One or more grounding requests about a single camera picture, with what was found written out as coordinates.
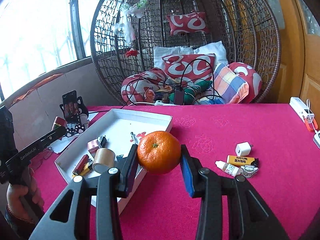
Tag small white dropper bottle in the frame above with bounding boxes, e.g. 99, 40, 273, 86
215, 160, 242, 177

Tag silver ingot ornament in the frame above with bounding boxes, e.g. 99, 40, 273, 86
240, 165, 259, 178

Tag slim red lighter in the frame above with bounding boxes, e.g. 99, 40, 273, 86
72, 154, 89, 176

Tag yellow lighter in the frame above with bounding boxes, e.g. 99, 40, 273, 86
227, 155, 259, 167

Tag brown tape roll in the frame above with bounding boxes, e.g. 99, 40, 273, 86
92, 148, 116, 174

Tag white usb charger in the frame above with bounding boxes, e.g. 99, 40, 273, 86
235, 142, 253, 157

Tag red cigarette pack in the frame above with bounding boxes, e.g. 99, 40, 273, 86
87, 139, 100, 154

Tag dark red box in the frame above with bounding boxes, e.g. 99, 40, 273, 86
52, 116, 67, 131

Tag black usb charger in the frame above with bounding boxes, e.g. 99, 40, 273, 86
97, 136, 107, 148

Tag orange tangerine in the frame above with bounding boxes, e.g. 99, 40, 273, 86
137, 131, 181, 174

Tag person's left hand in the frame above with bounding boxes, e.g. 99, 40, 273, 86
7, 168, 44, 221

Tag white cardboard tray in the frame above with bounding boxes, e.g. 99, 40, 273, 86
54, 108, 174, 214

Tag magenta tablecloth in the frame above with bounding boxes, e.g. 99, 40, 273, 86
32, 102, 320, 240

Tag cat paw phone stand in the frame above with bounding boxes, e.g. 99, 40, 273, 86
60, 90, 89, 138

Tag black smartphone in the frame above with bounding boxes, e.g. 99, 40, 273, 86
61, 90, 80, 124

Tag orange cloth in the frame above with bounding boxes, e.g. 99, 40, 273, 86
11, 74, 62, 106

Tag white square device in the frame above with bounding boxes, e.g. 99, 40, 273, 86
313, 131, 320, 148

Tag orange clip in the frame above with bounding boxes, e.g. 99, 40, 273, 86
304, 118, 318, 133

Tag plaid pillow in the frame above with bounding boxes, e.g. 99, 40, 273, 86
199, 63, 249, 105

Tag green cloth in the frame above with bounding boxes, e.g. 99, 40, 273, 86
169, 80, 213, 105

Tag black power adapter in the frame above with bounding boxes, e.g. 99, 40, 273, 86
173, 86, 185, 105

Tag red white seat cushion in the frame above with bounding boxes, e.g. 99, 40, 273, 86
121, 68, 168, 103

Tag red white square pillow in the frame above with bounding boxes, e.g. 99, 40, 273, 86
162, 54, 215, 83

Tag small red headrest pillow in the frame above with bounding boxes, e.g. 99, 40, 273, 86
167, 12, 210, 36

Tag wicker hanging egg chair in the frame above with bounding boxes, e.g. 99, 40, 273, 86
90, 0, 281, 103

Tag white dreamcatcher decoration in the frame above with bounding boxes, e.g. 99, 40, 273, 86
113, 0, 148, 57

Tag clear frame glasses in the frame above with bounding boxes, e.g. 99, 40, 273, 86
29, 147, 54, 171

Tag black charging cable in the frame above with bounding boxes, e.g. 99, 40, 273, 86
88, 77, 141, 114

